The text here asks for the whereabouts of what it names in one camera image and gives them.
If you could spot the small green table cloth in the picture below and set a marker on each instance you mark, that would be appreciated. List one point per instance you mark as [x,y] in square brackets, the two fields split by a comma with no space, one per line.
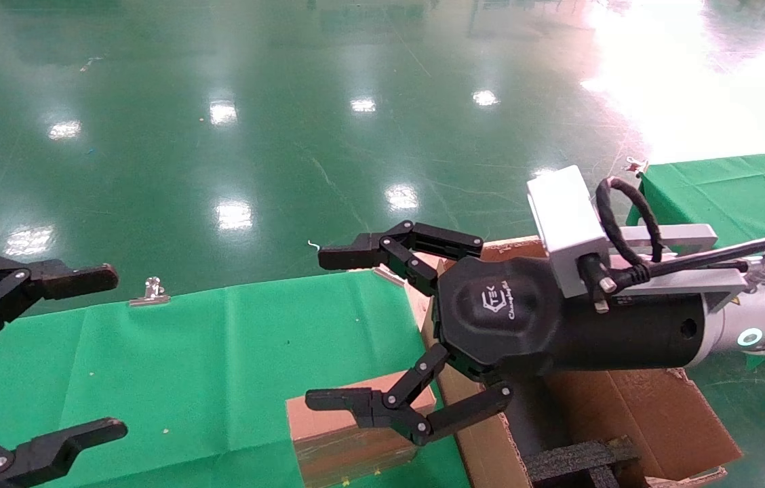
[735,190]

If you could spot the black foam insert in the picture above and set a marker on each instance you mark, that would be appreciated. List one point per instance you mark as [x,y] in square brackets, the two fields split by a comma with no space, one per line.
[579,461]

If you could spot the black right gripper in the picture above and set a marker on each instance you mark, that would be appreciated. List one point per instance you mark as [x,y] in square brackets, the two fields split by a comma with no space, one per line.
[511,318]

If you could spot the large open brown carton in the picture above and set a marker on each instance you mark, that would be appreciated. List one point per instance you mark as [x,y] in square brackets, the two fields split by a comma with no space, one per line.
[654,413]

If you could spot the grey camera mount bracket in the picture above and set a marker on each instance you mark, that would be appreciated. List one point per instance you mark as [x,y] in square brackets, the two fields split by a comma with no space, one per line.
[688,237]

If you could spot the large green table cloth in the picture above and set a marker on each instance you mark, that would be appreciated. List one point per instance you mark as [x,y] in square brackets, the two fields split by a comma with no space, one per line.
[206,366]

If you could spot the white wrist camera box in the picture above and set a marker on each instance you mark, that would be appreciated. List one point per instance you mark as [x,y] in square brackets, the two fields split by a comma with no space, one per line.
[569,224]

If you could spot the small brown cardboard box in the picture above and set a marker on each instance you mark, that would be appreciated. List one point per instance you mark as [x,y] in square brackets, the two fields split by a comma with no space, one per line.
[335,447]

